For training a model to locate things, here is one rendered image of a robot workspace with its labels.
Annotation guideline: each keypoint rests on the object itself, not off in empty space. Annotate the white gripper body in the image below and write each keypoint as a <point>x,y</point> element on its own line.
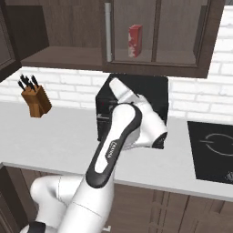
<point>119,88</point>

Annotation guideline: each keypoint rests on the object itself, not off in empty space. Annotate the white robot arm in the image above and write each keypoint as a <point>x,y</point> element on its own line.
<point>91,206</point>

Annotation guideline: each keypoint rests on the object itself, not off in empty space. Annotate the glass cabinet door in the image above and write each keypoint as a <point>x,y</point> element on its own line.
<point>179,68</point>

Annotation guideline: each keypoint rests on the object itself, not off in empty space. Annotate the dark wood cabinet door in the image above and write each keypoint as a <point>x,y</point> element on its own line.
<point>6,65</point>

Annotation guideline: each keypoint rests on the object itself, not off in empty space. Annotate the black toaster oven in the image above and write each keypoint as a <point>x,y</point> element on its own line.
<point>153,91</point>

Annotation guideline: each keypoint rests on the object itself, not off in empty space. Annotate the red and white box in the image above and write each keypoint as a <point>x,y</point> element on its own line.
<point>135,39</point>

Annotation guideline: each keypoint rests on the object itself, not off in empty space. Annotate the wooden knife block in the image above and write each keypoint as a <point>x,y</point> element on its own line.
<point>38,103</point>

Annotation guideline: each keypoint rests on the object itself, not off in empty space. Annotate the black hob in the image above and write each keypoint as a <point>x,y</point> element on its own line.
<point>209,164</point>

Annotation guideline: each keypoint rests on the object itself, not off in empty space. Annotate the dark wood base cabinets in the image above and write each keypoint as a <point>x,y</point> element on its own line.
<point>145,209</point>

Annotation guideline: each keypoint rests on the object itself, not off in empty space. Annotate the dark wood wall cabinet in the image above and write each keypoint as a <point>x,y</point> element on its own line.
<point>63,56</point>

